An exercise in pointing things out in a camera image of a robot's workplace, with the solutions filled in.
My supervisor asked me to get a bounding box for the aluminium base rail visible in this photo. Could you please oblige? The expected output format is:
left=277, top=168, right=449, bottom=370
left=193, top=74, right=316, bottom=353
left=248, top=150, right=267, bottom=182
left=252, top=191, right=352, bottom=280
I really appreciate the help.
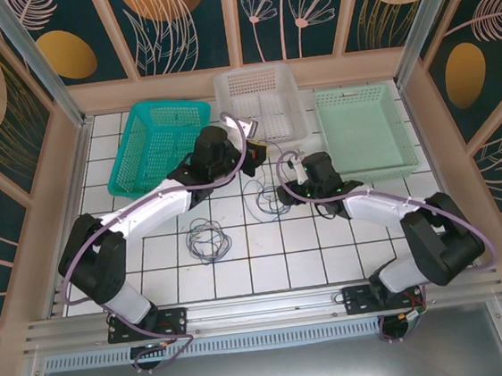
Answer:
left=20, top=270, right=502, bottom=356

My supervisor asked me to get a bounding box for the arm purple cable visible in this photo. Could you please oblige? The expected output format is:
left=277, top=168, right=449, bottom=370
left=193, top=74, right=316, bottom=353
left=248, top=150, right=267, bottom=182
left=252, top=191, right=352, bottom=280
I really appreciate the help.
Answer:
left=273, top=129, right=502, bottom=354
left=42, top=117, right=198, bottom=376

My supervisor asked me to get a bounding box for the thin white wire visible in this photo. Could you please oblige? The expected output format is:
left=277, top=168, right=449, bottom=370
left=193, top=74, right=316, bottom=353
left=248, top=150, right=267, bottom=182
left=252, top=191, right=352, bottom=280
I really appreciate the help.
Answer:
left=184, top=216, right=235, bottom=267
left=240, top=172, right=296, bottom=225

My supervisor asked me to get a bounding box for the aluminium corner post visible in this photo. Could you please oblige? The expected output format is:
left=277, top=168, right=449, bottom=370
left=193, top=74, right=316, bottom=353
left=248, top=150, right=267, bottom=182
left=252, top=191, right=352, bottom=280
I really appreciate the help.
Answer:
left=385, top=0, right=464, bottom=89
left=0, top=0, right=96, bottom=140

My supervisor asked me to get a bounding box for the grey metal sheet panel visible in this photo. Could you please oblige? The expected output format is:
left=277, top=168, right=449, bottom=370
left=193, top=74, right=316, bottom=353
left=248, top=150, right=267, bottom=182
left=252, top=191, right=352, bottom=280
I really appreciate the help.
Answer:
left=7, top=300, right=502, bottom=376

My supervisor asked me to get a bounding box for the clear white plastic basket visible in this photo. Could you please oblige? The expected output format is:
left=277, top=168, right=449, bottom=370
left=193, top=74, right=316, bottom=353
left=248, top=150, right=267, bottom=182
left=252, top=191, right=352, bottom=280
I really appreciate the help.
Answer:
left=212, top=61, right=319, bottom=153

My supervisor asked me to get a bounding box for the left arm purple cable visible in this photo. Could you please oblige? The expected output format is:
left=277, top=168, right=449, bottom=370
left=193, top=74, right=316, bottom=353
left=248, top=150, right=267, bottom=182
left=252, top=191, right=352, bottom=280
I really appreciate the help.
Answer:
left=42, top=117, right=198, bottom=376

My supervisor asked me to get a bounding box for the aluminium side rail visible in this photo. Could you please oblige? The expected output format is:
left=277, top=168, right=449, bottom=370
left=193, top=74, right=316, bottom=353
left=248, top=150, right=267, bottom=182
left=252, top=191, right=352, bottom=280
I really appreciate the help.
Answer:
left=395, top=77, right=460, bottom=226
left=28, top=116, right=114, bottom=319

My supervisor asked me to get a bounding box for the slotted grey cable duct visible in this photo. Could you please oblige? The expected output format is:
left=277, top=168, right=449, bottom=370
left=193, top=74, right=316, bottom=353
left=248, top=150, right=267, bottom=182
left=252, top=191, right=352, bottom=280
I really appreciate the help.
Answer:
left=40, top=307, right=502, bottom=373

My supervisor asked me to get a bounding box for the teal plastic basket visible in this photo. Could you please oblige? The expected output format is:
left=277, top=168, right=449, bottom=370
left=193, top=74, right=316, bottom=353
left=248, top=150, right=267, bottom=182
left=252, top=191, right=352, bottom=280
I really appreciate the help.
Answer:
left=97, top=93, right=222, bottom=200

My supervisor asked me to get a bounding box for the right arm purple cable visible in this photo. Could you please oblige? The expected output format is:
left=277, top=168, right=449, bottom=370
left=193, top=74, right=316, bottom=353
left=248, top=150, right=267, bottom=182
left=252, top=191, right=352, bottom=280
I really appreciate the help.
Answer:
left=273, top=129, right=502, bottom=354

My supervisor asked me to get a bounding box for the thin purple wire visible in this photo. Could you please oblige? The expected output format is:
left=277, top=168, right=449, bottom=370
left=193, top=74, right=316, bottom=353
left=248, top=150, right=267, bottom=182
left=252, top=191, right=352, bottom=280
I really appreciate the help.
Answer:
left=237, top=138, right=313, bottom=225
left=184, top=216, right=235, bottom=267

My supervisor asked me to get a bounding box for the base connector wiring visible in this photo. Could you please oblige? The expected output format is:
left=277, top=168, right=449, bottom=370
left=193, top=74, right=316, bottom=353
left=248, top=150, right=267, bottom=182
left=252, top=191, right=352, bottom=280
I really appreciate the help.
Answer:
left=377, top=297, right=431, bottom=345
left=129, top=338, right=172, bottom=375

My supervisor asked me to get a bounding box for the mint green plastic basket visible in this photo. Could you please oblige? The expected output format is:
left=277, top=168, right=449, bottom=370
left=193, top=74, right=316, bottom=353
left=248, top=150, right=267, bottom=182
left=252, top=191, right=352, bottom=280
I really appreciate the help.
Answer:
left=312, top=79, right=424, bottom=189

